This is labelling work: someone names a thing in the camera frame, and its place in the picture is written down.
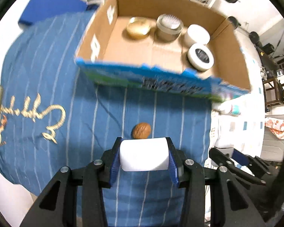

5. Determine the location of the barbell on floor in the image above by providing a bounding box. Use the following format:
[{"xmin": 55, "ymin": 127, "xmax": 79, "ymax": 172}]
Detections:
[{"xmin": 227, "ymin": 16, "xmax": 263, "ymax": 48}]

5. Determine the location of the brown wooden chair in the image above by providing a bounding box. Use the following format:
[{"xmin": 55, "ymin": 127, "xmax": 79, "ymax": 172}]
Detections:
[{"xmin": 262, "ymin": 77, "xmax": 284, "ymax": 113}]

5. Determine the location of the blue striped bedsheet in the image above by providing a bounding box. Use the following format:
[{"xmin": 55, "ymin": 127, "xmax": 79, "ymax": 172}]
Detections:
[{"xmin": 0, "ymin": 11, "xmax": 213, "ymax": 227}]

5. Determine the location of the small white cylinder bottle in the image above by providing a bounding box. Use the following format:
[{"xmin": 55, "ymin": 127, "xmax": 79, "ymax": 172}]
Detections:
[{"xmin": 119, "ymin": 137, "xmax": 169, "ymax": 172}]

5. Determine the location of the checkered quilt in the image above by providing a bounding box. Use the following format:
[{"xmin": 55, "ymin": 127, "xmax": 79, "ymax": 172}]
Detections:
[{"xmin": 203, "ymin": 99, "xmax": 268, "ymax": 227}]

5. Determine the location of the gold round tin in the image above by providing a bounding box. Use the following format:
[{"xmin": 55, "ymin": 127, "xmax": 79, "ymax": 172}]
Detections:
[{"xmin": 126, "ymin": 17, "xmax": 151, "ymax": 40}]

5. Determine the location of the silver lidded glass jar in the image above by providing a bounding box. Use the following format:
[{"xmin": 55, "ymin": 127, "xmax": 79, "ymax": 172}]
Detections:
[{"xmin": 155, "ymin": 14, "xmax": 184, "ymax": 42}]

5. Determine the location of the white black round container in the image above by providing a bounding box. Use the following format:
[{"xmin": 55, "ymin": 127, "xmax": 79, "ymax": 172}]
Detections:
[{"xmin": 187, "ymin": 43, "xmax": 214, "ymax": 72}]

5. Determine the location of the white round jar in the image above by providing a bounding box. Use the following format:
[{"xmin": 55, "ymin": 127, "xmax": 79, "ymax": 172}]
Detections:
[{"xmin": 184, "ymin": 24, "xmax": 210, "ymax": 47}]

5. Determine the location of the cardboard box with blue print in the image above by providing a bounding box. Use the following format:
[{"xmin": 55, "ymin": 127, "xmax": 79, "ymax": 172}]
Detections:
[{"xmin": 75, "ymin": 0, "xmax": 251, "ymax": 102}]

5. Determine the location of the blue foam mat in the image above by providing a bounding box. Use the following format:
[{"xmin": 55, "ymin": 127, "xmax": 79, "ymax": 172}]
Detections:
[{"xmin": 18, "ymin": 0, "xmax": 88, "ymax": 26}]

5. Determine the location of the white spray bottle green label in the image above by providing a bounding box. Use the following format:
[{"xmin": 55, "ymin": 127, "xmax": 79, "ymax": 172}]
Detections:
[{"xmin": 212, "ymin": 102, "xmax": 241, "ymax": 116}]

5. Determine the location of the orange white cloth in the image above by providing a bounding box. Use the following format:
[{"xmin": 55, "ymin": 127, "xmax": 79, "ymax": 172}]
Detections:
[{"xmin": 265, "ymin": 117, "xmax": 284, "ymax": 140}]

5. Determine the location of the brown walnut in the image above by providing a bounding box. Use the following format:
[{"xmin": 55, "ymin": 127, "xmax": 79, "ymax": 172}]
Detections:
[{"xmin": 132, "ymin": 122, "xmax": 152, "ymax": 139}]

